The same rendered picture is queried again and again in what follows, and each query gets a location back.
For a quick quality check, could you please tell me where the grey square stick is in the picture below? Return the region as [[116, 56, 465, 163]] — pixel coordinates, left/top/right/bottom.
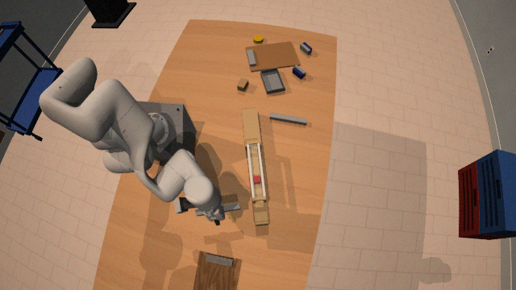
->
[[270, 113, 307, 125], [195, 203, 241, 216]]

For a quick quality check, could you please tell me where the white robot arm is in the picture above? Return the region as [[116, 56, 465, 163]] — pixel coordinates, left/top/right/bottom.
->
[[39, 57, 221, 218]]

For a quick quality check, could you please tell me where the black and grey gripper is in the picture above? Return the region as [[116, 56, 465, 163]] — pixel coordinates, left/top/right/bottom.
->
[[204, 198, 225, 226]]

